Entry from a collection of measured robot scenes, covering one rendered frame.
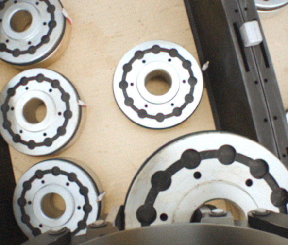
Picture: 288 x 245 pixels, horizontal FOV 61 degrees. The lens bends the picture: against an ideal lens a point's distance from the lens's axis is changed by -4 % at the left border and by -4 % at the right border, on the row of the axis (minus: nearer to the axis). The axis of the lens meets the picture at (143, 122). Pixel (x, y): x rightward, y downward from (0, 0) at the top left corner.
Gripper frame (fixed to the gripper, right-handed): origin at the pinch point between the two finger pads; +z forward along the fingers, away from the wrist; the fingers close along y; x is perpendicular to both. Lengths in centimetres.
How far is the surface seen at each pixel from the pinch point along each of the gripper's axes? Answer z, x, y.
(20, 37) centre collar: 12.9, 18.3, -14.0
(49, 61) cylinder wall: 15.3, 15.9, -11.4
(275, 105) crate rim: 6.4, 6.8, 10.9
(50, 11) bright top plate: 13.6, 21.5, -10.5
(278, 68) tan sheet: 16.3, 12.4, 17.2
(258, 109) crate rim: 6.5, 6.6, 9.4
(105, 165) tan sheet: 16.7, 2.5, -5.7
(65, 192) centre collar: 13.1, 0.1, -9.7
